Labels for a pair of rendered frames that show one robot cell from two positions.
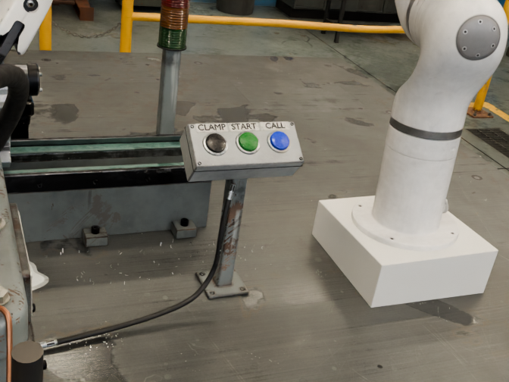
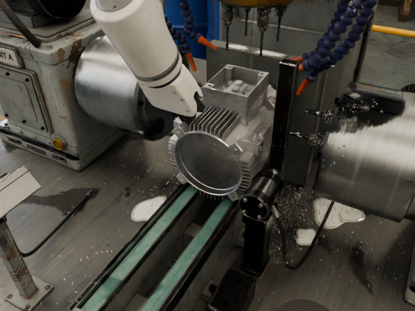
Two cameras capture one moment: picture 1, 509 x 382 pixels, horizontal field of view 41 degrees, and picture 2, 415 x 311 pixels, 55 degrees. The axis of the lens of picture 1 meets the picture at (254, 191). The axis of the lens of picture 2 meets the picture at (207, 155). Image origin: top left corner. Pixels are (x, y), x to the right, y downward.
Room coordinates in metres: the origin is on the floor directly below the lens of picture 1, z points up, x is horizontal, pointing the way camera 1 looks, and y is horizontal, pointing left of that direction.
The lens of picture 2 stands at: (1.54, 0.07, 1.52)
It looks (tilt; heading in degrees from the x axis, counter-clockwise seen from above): 38 degrees down; 146
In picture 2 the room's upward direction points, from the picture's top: 1 degrees counter-clockwise
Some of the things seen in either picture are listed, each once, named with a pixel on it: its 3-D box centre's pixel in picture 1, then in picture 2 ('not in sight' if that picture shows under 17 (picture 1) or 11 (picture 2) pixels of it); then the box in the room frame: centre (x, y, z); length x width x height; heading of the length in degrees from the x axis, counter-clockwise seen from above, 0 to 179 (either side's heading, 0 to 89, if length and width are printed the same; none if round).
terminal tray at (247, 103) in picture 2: not in sight; (236, 94); (0.96, 0.54, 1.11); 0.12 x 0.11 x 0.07; 118
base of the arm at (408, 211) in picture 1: (414, 176); not in sight; (1.09, -0.27, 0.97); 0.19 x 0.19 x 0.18
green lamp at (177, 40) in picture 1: (172, 36); not in sight; (1.45, 0.23, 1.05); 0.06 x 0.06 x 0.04
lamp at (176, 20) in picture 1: (174, 15); not in sight; (1.45, 0.23, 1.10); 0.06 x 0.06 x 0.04
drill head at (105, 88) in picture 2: not in sight; (120, 81); (0.62, 0.42, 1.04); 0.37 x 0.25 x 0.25; 26
